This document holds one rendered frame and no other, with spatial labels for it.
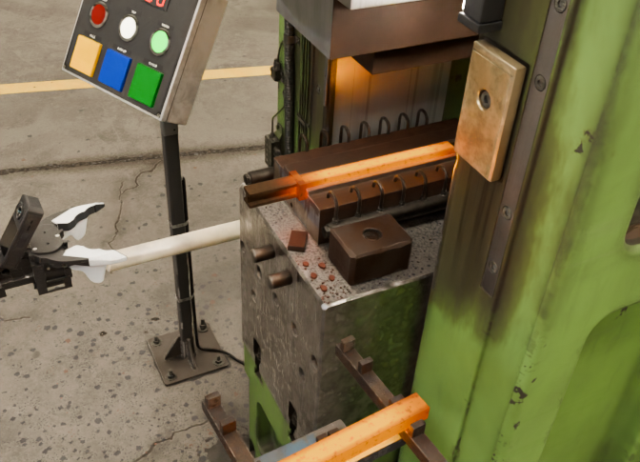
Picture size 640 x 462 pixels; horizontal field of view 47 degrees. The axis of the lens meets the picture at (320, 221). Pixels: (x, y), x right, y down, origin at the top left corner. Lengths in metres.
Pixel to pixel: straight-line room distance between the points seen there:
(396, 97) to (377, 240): 0.44
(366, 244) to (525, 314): 0.29
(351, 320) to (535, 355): 0.32
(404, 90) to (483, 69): 0.59
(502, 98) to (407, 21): 0.25
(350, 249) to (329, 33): 0.35
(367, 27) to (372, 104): 0.44
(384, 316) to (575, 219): 0.45
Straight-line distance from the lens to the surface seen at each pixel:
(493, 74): 1.00
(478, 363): 1.24
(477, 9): 0.99
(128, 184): 3.11
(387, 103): 1.58
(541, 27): 0.95
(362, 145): 1.48
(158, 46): 1.62
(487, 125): 1.03
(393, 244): 1.24
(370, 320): 1.29
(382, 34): 1.16
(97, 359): 2.41
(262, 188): 1.29
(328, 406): 1.41
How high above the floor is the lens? 1.75
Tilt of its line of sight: 38 degrees down
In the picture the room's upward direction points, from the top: 4 degrees clockwise
